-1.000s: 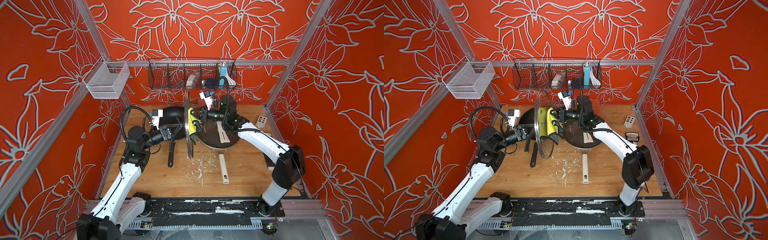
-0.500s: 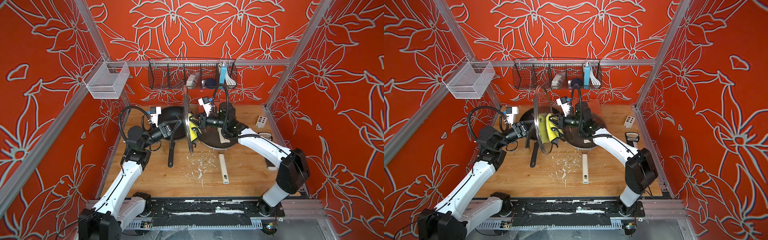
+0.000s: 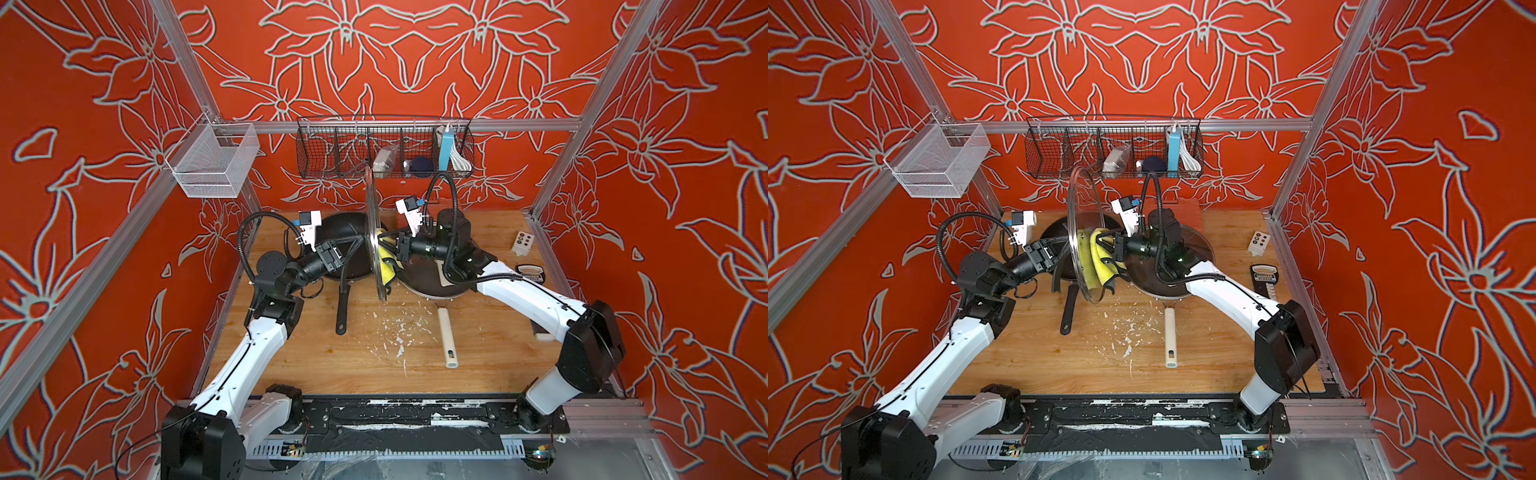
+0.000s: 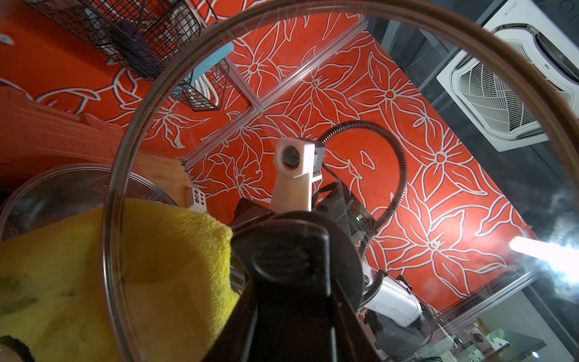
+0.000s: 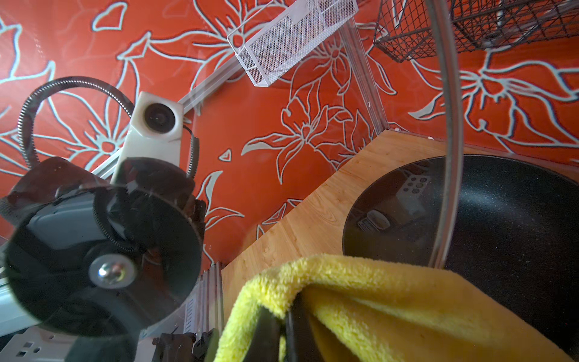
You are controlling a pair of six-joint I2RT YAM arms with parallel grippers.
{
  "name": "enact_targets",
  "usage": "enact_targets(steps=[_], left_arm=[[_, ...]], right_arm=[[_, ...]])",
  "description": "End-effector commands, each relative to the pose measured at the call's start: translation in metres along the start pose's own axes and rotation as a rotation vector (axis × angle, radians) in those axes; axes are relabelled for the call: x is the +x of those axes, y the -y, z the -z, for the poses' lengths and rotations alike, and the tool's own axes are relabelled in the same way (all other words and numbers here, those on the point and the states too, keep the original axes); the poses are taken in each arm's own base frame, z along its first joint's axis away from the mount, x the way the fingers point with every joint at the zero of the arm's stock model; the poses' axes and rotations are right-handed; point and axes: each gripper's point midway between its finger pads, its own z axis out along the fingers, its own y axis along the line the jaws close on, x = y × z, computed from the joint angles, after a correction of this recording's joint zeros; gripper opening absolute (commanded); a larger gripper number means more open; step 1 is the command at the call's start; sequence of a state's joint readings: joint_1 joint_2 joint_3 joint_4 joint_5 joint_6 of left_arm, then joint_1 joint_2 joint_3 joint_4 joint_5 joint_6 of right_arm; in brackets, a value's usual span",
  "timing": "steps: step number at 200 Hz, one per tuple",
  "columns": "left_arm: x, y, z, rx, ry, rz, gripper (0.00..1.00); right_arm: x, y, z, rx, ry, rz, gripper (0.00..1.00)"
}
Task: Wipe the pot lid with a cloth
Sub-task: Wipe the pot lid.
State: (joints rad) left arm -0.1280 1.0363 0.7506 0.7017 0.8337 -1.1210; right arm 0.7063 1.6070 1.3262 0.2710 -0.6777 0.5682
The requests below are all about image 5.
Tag white mesh wall basket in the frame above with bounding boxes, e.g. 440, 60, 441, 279
227, 1, 359, 87

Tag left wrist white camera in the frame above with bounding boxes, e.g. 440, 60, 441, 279
112, 91, 184, 183

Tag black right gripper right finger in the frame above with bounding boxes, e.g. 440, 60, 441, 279
285, 294, 324, 362

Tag black wire wall basket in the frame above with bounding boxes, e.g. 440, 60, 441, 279
373, 1, 578, 63

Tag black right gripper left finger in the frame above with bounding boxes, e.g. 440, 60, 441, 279
244, 307, 283, 362

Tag yellow microfiber cloth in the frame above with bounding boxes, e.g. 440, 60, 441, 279
217, 254, 568, 361

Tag black frying pan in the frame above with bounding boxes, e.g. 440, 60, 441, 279
342, 155, 578, 359

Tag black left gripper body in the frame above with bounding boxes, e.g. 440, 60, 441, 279
1, 157, 205, 337

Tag glass pot lid black knob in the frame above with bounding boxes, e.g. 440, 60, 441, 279
0, 0, 465, 362

